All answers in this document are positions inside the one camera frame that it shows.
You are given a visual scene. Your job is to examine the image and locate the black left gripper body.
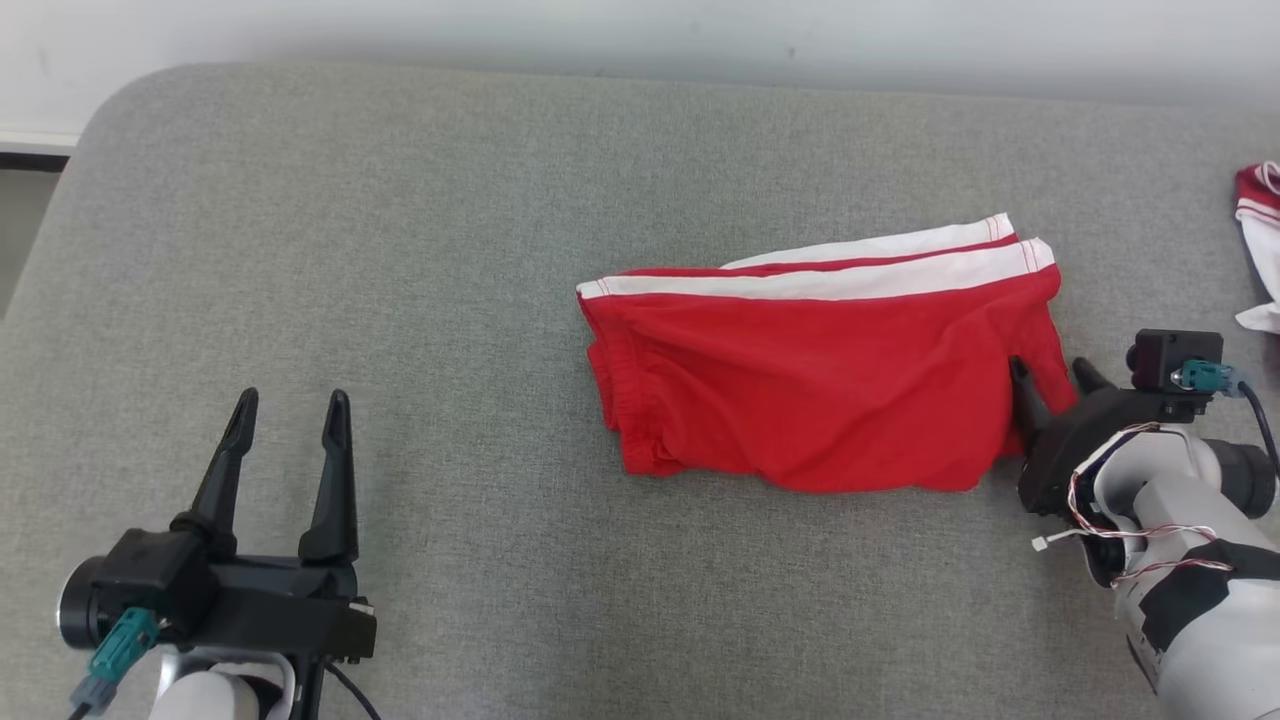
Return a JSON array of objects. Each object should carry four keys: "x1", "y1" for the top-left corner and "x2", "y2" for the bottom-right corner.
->
[{"x1": 195, "y1": 556, "x2": 378, "y2": 663}]

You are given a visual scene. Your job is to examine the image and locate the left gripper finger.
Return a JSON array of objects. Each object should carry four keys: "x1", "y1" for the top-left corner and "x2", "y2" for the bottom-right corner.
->
[
  {"x1": 298, "y1": 390, "x2": 359, "y2": 567},
  {"x1": 170, "y1": 388, "x2": 259, "y2": 559}
]

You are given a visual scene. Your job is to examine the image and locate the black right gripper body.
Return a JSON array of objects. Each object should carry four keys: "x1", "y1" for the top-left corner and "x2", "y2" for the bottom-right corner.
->
[{"x1": 1018, "y1": 388, "x2": 1211, "y2": 516}]

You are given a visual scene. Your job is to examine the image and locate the red shorts white stripe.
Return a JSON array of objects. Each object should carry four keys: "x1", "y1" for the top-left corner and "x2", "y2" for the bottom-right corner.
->
[{"x1": 576, "y1": 213, "x2": 1081, "y2": 494}]

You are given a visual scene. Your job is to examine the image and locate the red basketball jersey white sleeves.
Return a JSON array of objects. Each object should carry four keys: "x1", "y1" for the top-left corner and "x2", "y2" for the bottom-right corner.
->
[{"x1": 1233, "y1": 160, "x2": 1280, "y2": 336}]

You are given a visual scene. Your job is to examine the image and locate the white baseboard strip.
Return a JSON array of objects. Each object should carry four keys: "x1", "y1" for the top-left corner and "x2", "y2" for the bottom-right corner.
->
[{"x1": 0, "y1": 128, "x2": 79, "y2": 156}]

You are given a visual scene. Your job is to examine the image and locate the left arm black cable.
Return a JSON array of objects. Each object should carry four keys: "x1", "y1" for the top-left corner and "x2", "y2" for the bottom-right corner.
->
[{"x1": 318, "y1": 660, "x2": 383, "y2": 720}]

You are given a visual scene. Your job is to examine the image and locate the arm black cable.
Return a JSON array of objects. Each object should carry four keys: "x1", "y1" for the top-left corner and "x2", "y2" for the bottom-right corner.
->
[
  {"x1": 318, "y1": 660, "x2": 383, "y2": 720},
  {"x1": 1240, "y1": 383, "x2": 1280, "y2": 473}
]

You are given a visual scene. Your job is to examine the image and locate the red white thin wire bundle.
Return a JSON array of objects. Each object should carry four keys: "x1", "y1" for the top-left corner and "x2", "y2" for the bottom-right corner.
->
[{"x1": 1030, "y1": 425, "x2": 1236, "y2": 591}]

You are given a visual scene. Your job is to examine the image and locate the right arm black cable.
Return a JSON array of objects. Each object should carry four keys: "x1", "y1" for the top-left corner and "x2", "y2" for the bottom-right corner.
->
[{"x1": 1240, "y1": 383, "x2": 1280, "y2": 473}]

